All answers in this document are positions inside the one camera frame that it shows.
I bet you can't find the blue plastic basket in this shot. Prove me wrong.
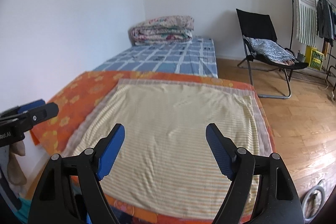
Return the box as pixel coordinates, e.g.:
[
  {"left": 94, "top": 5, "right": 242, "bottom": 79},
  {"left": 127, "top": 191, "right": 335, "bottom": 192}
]
[{"left": 86, "top": 214, "right": 92, "bottom": 224}]

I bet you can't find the striped yellow towel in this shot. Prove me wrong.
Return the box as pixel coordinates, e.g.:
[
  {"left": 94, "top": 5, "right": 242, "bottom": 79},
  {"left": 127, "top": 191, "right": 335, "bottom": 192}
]
[{"left": 63, "top": 79, "right": 273, "bottom": 221}]

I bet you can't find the yellow plastic crate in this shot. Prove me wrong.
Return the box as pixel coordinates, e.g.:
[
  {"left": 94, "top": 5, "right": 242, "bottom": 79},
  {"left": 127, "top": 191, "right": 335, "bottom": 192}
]
[{"left": 305, "top": 46, "right": 325, "bottom": 71}]

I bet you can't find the blue checkered chair cushion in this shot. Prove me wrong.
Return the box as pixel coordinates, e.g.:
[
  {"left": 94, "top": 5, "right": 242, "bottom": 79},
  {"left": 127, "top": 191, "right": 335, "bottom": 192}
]
[{"left": 243, "top": 36, "right": 296, "bottom": 65}]

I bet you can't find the folded floral quilt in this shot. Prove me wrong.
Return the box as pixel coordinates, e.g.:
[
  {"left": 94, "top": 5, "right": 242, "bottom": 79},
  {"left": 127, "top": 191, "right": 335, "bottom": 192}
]
[{"left": 130, "top": 15, "right": 194, "bottom": 46}]

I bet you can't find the black folding chair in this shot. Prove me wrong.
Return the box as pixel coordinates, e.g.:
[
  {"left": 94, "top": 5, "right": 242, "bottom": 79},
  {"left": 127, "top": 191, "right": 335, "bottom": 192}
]
[{"left": 236, "top": 9, "right": 308, "bottom": 100}]

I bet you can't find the dark hanging jacket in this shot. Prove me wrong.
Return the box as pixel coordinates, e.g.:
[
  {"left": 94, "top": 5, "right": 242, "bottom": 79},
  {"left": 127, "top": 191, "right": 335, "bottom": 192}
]
[{"left": 317, "top": 0, "right": 334, "bottom": 40}]

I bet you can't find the white green striped towel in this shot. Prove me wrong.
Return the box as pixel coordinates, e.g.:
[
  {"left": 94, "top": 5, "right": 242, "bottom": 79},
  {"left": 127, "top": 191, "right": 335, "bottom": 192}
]
[{"left": 295, "top": 0, "right": 317, "bottom": 47}]

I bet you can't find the black clothes rack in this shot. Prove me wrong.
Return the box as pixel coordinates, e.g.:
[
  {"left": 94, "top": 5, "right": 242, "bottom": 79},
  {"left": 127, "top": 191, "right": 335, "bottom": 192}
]
[{"left": 289, "top": 0, "right": 335, "bottom": 86}]

